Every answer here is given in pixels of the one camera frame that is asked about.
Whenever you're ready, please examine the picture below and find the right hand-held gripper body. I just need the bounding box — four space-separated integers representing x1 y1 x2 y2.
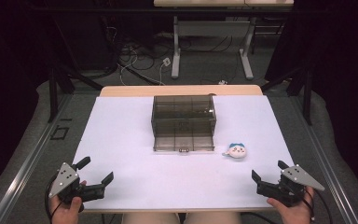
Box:
255 164 326 208

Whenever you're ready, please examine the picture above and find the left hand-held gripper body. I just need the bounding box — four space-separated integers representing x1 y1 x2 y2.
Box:
48 161 106 209

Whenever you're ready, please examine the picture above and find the person's right hand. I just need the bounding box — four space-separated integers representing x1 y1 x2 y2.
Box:
267 186 316 224

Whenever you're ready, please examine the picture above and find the person's left hand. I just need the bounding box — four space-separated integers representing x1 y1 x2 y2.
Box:
49 196 84 224

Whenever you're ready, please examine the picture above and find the white plush toy blue hair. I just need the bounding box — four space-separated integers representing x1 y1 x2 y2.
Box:
221 142 248 161

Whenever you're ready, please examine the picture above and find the white table mat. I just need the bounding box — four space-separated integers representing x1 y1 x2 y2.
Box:
73 95 295 213

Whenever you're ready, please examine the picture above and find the person's left leg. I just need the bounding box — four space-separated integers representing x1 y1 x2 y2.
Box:
121 212 181 224

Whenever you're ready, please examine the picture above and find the person's leg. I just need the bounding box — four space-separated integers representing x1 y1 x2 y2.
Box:
185 212 242 224
121 212 181 224

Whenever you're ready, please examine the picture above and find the person's right leg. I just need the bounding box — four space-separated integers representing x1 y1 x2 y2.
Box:
185 212 242 224

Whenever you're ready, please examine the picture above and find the black metal stand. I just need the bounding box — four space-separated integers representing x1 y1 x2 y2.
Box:
48 15 104 124
260 62 313 126

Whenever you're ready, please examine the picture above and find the smoky clear plastic drawer cabinet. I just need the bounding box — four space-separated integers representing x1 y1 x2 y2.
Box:
150 93 217 140

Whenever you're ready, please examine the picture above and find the dark curtain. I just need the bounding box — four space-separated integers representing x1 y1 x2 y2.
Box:
264 0 358 199

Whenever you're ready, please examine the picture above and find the white desk with metal legs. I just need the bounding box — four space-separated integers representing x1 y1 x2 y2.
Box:
153 0 295 80

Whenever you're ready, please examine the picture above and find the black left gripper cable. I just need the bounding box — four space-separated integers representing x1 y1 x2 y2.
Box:
44 175 61 224

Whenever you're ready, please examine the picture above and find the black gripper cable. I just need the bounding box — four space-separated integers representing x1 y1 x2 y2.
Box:
302 186 334 224
44 175 61 224

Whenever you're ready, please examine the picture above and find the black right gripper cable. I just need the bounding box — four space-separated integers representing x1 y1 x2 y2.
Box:
302 186 334 224

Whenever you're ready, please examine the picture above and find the aluminium floor rail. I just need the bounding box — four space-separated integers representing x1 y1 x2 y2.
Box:
0 92 73 224
291 95 358 224

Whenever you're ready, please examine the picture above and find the tangle of black floor cables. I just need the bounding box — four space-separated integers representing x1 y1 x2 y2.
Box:
103 24 175 87

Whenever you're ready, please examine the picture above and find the white floor cable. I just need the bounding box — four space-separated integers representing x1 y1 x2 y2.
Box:
118 49 169 87

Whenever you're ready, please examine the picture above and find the black horizontal frame bar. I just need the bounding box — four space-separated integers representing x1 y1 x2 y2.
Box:
27 7 324 15

